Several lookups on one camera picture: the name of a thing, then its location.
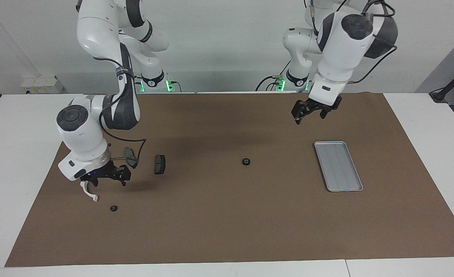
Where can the white semicircular plastic bracket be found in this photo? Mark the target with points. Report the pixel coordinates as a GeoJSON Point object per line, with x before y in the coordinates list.
{"type": "Point", "coordinates": [90, 194]}

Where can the white wall socket box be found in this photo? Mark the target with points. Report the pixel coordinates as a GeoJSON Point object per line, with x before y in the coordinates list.
{"type": "Point", "coordinates": [42, 84]}

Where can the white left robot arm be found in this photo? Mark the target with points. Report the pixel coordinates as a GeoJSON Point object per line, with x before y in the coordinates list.
{"type": "Point", "coordinates": [338, 50]}

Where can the short rectangular grey brake pad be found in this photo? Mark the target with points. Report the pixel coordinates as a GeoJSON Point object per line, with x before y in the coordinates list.
{"type": "Point", "coordinates": [159, 164]}

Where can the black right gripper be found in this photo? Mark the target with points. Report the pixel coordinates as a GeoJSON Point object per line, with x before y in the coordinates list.
{"type": "Point", "coordinates": [104, 173]}

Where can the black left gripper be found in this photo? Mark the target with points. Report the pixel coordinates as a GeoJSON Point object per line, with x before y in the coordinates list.
{"type": "Point", "coordinates": [323, 105]}

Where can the silver metal tray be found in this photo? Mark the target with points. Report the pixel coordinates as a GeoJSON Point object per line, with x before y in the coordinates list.
{"type": "Point", "coordinates": [338, 167]}

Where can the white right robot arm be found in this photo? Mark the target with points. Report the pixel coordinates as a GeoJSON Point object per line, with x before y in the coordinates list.
{"type": "Point", "coordinates": [84, 134]}

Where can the brown table mat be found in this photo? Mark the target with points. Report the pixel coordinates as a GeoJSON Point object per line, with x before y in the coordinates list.
{"type": "Point", "coordinates": [231, 215]}

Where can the long curved grey brake pad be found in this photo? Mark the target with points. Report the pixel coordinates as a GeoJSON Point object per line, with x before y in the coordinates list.
{"type": "Point", "coordinates": [130, 154]}

